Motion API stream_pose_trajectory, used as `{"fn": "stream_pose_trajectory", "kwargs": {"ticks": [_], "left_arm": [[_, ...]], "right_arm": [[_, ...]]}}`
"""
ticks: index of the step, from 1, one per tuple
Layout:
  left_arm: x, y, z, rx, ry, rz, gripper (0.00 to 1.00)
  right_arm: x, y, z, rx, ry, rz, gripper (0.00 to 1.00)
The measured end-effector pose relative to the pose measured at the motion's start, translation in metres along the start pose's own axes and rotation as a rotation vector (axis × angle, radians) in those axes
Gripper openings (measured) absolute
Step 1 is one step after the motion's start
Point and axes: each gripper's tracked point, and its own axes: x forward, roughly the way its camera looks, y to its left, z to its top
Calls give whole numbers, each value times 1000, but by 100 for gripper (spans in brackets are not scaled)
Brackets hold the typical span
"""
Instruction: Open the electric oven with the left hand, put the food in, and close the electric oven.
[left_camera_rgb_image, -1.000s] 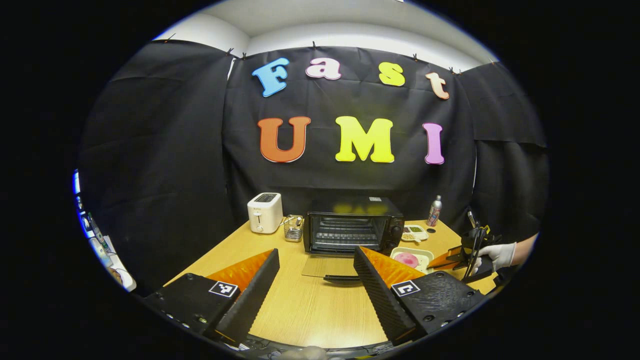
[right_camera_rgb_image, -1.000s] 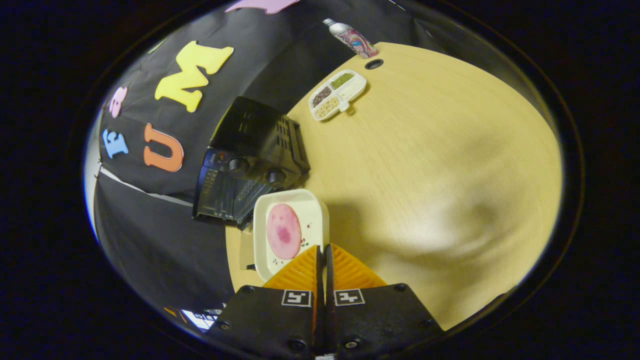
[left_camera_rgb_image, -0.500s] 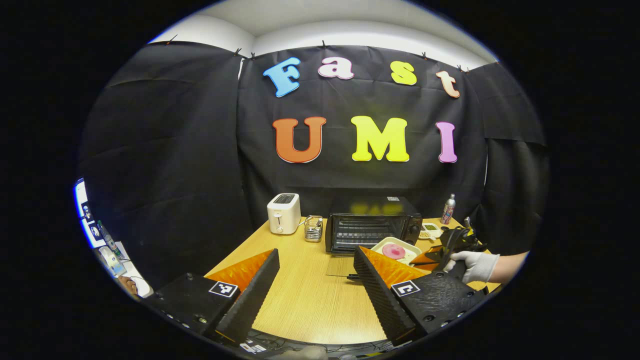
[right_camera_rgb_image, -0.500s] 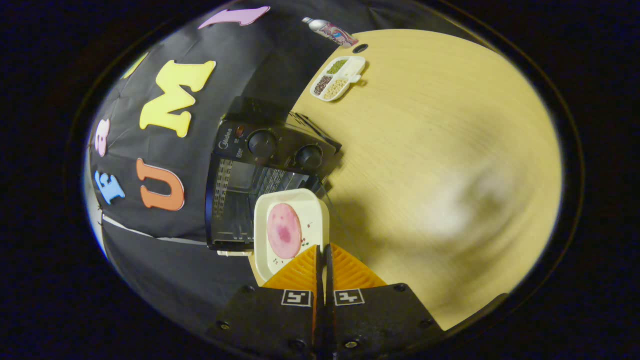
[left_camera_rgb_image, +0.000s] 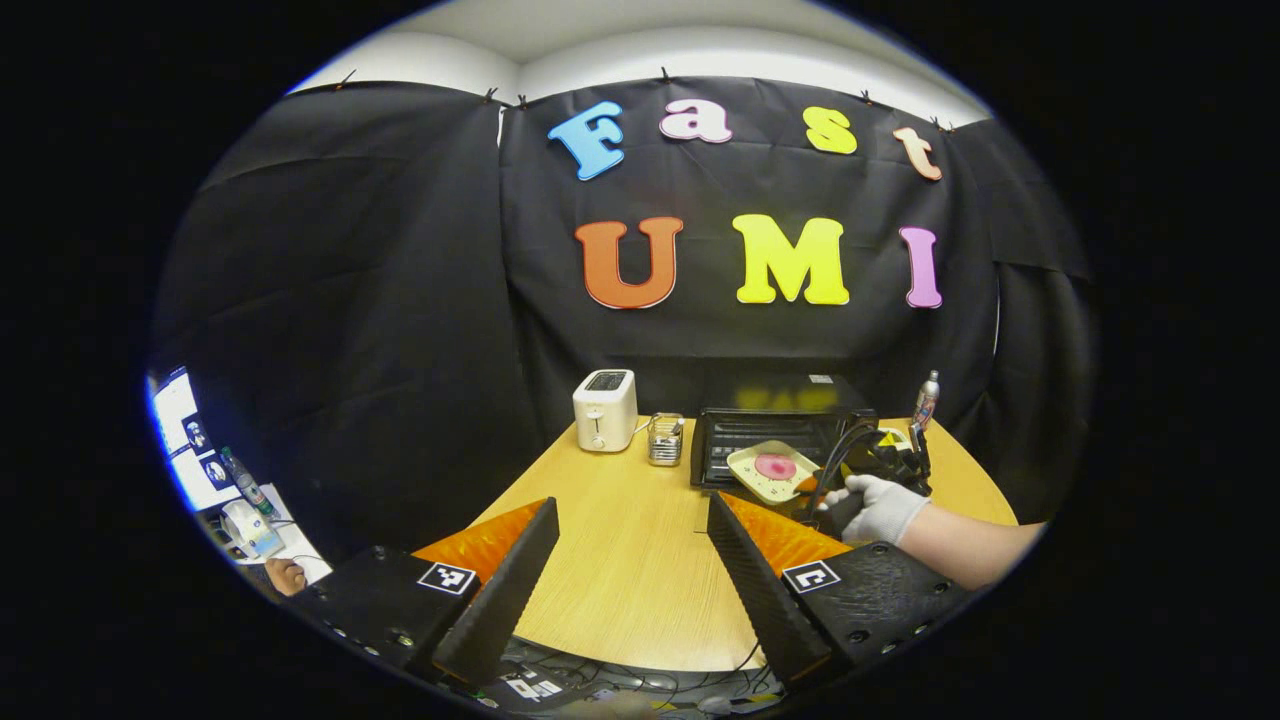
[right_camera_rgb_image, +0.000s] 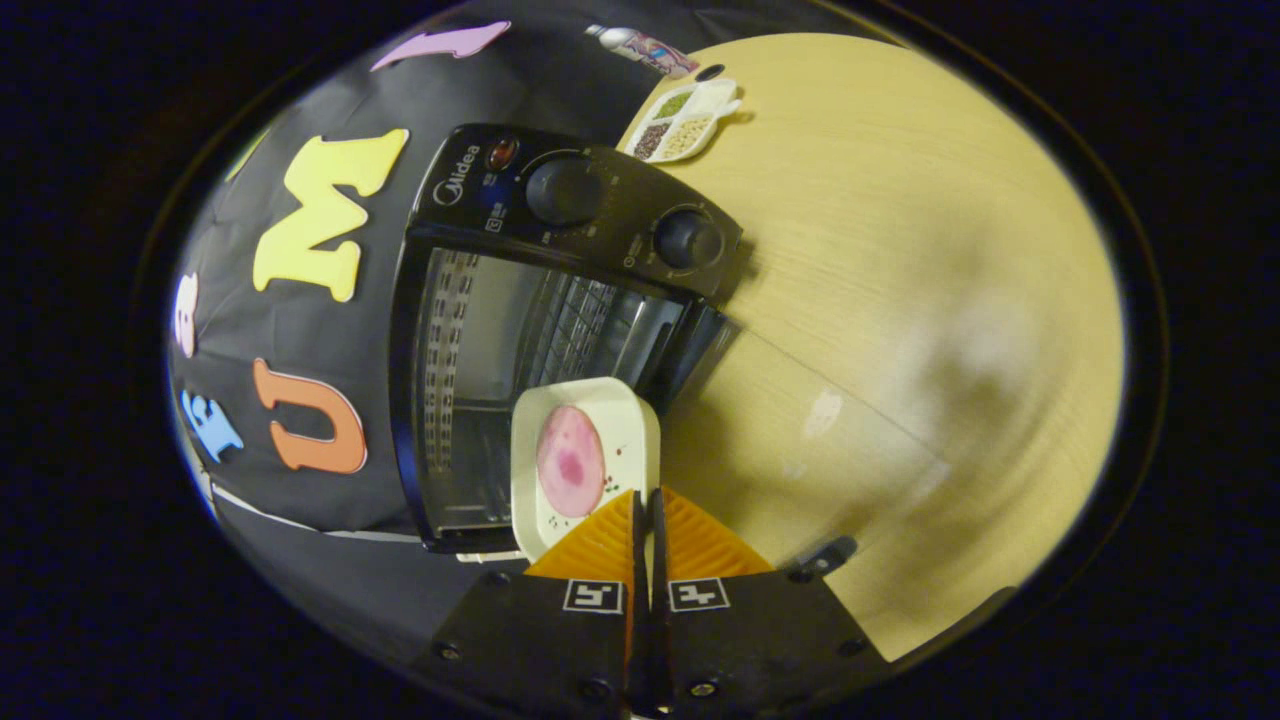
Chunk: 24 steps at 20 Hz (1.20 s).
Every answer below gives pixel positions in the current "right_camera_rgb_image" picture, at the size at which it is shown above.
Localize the black electric oven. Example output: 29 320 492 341
388 123 951 586

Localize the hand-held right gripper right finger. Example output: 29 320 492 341
648 487 891 716

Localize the silver spray bottle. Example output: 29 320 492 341
585 24 701 79

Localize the white square food tray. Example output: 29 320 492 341
510 377 662 563

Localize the pink ham slice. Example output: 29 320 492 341
536 405 607 518

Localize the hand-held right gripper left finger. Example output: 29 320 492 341
430 488 643 716

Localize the white divided snack dish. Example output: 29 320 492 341
622 78 743 165

